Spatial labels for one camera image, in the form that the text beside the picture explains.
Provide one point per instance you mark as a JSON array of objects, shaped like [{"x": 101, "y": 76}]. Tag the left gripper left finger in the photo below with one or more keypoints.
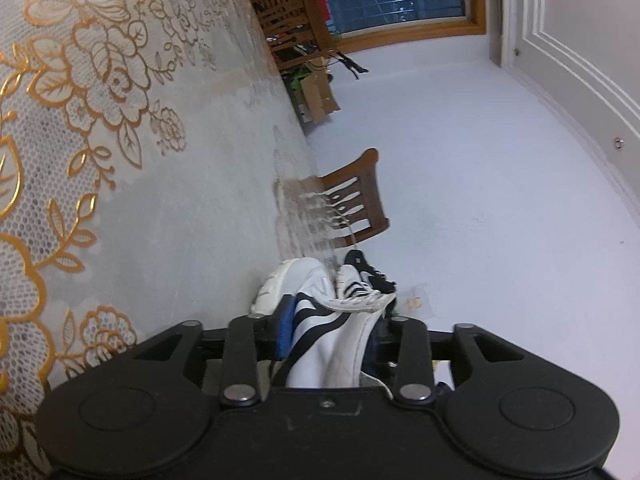
[{"x": 231, "y": 355}]

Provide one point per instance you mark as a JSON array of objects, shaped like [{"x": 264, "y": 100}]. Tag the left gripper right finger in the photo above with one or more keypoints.
[{"x": 402, "y": 354}]

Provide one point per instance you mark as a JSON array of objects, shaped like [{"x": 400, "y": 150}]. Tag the white black-striped sneaker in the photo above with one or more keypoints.
[{"x": 328, "y": 342}]

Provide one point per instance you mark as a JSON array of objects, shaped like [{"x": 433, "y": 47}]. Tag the black nike shoe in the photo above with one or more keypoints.
[{"x": 369, "y": 274}]

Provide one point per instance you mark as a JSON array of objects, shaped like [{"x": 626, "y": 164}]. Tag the cardboard box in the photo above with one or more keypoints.
[{"x": 318, "y": 96}]

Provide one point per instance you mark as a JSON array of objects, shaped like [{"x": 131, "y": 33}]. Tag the black bicycle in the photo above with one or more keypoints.
[{"x": 335, "y": 57}]

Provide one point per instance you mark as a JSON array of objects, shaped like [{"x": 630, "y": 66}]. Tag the wooden dining chair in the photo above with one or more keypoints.
[{"x": 295, "y": 30}]

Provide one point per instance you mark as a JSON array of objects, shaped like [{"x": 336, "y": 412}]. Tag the wooden chair by wall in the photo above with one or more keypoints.
[{"x": 355, "y": 205}]

